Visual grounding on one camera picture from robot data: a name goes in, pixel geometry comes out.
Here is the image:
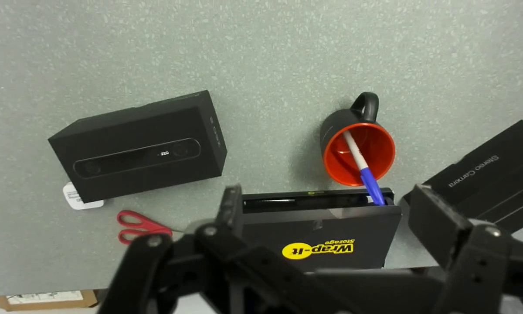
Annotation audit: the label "black box white lettering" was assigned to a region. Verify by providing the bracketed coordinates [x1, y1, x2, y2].
[401, 118, 523, 235]

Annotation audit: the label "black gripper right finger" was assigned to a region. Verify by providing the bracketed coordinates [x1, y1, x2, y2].
[406, 182, 523, 314]

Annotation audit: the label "black mug red inside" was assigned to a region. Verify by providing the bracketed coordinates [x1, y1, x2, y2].
[319, 90, 399, 188]

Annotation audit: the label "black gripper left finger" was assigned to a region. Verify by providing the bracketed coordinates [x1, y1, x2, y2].
[96, 184, 355, 314]

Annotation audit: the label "blue and white pen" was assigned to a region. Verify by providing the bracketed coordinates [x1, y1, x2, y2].
[341, 130, 387, 207]

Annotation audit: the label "black box yellow logo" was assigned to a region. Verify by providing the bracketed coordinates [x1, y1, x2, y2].
[237, 184, 402, 271]

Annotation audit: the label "black camera-print box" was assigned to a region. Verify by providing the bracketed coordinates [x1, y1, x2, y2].
[47, 88, 228, 203]

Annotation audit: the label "red-handled scissors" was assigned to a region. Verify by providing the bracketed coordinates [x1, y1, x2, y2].
[115, 209, 185, 245]

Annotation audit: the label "cardboard box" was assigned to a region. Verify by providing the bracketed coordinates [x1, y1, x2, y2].
[0, 287, 104, 312]

